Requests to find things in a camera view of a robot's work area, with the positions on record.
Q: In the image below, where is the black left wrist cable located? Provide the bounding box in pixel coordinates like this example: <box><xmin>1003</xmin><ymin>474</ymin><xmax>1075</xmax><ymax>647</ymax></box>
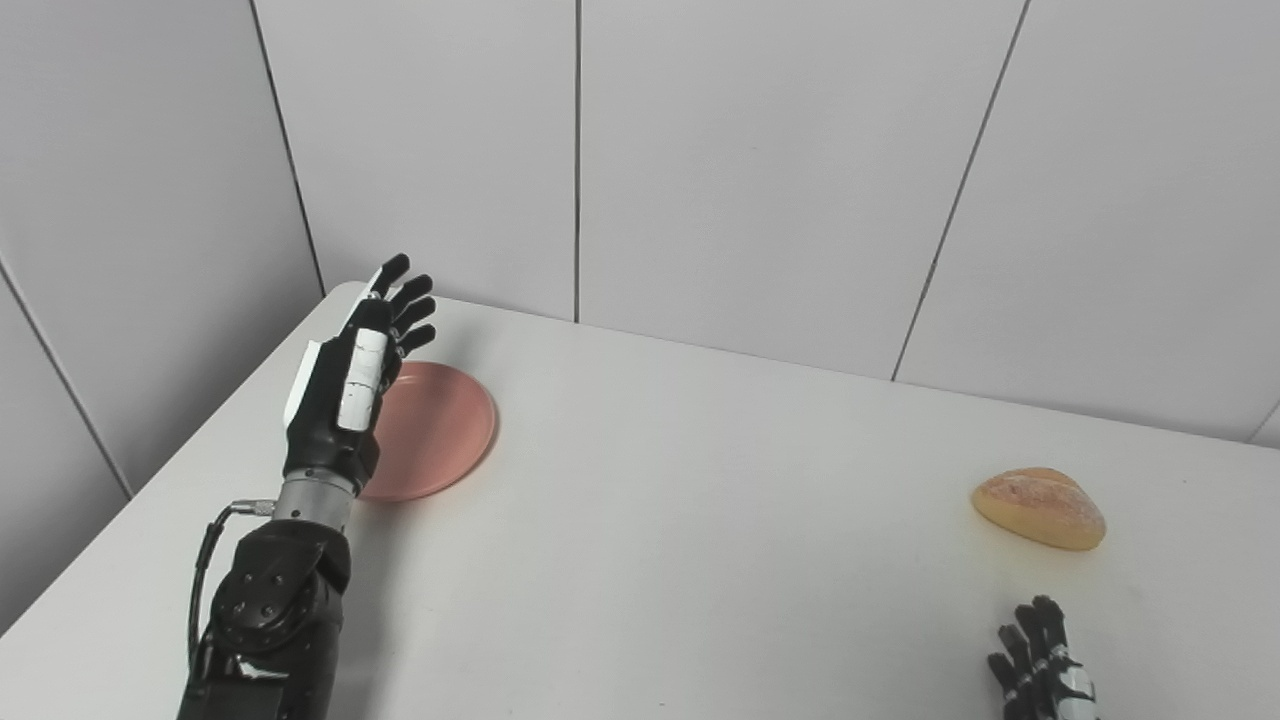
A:
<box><xmin>188</xmin><ymin>498</ymin><xmax>276</xmax><ymax>669</ymax></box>

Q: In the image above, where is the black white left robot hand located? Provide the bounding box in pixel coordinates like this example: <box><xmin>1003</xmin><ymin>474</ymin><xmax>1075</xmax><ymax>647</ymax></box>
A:
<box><xmin>283</xmin><ymin>253</ymin><xmax>438</xmax><ymax>491</ymax></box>

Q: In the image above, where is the pink round plate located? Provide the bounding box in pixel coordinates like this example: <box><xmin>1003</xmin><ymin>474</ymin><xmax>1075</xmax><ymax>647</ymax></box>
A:
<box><xmin>358</xmin><ymin>361</ymin><xmax>498</xmax><ymax>503</ymax></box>

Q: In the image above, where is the golden bread roll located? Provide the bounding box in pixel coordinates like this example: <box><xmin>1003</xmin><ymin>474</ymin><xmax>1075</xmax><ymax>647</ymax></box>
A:
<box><xmin>971</xmin><ymin>467</ymin><xmax>1108</xmax><ymax>552</ymax></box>

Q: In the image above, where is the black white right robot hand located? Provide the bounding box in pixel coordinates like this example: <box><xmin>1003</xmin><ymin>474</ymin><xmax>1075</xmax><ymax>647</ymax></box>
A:
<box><xmin>987</xmin><ymin>595</ymin><xmax>1099</xmax><ymax>720</ymax></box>

